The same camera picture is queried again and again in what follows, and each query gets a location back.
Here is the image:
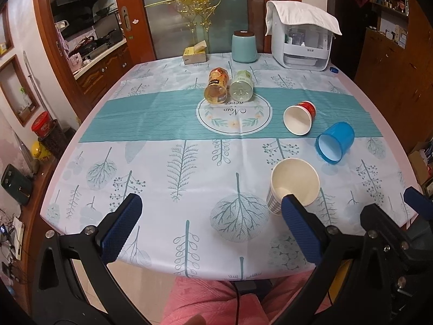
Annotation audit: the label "black cable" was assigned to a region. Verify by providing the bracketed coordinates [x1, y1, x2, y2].
[233, 282, 242, 325]

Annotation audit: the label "amber plastic bottle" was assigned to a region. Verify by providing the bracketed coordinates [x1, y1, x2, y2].
[204, 67, 231, 105]

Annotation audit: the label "tissue box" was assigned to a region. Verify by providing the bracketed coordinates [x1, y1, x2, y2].
[182, 41, 207, 65]

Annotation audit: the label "cardboard box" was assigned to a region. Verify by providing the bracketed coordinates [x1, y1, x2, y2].
[407, 140, 433, 185]

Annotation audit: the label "blue plastic cup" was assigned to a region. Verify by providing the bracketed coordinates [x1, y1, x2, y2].
[315, 122, 355, 164]

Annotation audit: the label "red paper cup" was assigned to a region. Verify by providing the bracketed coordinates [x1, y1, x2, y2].
[283, 101, 317, 136]

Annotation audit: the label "teal canister with brown lid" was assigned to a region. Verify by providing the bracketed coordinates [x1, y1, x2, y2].
[231, 30, 258, 63]

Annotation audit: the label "person's pink trousers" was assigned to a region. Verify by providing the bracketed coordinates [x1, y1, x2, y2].
[162, 270, 334, 325]

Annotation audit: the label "wooden shelf unit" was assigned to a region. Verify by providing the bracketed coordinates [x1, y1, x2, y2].
[367, 0, 411, 50]

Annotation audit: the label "white towel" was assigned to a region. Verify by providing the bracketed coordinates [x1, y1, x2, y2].
[265, 0, 342, 37]

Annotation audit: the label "dark green device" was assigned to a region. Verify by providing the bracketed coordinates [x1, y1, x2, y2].
[1, 163, 33, 206]

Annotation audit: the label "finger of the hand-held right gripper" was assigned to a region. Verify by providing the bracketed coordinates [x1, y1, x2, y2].
[359, 204, 412, 256]
[404, 186, 433, 218]

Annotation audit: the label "leaf-print teal tablecloth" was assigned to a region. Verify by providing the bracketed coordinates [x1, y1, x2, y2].
[40, 51, 423, 281]

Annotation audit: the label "yellow jar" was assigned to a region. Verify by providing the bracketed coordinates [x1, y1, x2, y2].
[31, 141, 52, 162]

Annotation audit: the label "red tin can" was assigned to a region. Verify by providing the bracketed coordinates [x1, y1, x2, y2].
[31, 111, 53, 139]

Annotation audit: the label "wooden kitchen cabinet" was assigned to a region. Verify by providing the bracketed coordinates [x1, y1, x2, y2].
[73, 42, 134, 107]

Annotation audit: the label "checkered paper cup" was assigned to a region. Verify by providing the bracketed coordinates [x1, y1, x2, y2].
[267, 158, 321, 216]

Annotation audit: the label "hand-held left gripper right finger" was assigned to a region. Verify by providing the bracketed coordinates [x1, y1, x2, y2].
[271, 193, 376, 325]

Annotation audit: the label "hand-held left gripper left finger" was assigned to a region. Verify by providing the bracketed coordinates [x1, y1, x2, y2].
[32, 193, 149, 325]

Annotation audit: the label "white countertop appliance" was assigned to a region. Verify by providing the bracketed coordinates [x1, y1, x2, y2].
[272, 20, 334, 72]

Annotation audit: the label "clear green-tinted plastic bottle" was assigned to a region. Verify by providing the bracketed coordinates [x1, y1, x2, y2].
[229, 70, 254, 102]

